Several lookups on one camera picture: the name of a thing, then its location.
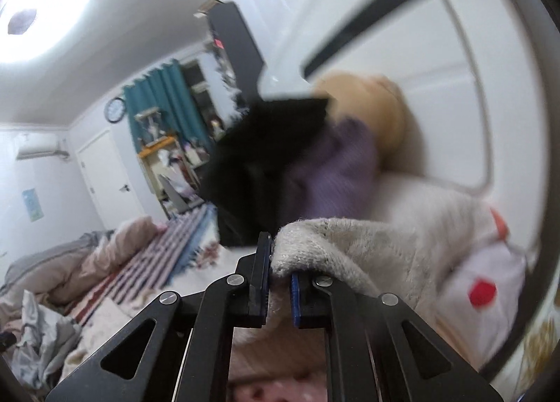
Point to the ceiling lamp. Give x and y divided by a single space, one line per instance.
30 29

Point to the white air conditioner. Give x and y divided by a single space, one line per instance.
36 145

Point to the round wall clock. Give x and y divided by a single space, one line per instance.
115 110

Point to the black folded garment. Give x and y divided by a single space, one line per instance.
244 176

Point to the glass display case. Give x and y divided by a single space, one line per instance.
152 127

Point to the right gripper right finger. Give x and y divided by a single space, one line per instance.
378 348

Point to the pink grey striped duvet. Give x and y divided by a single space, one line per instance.
66 272

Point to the striped fleece blanket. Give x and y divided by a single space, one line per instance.
190 245

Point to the blue wall poster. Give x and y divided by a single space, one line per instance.
32 204

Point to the teal curtain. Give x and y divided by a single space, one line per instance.
166 88

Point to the white crumpled cloth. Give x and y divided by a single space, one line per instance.
47 339

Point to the white bed headboard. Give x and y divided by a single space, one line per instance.
477 107

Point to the white red dotted fabric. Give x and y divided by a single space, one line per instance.
478 302

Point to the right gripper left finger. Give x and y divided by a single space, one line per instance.
177 347

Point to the orange plush bear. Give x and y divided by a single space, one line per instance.
375 101

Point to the dark tall bookshelf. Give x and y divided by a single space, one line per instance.
232 61

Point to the yellow frame shelf unit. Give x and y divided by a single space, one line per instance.
167 158

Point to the white door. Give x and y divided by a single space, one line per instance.
107 181

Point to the purple knit garment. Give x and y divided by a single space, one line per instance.
334 177

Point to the cream knit cardigan with bows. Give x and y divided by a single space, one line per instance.
371 257

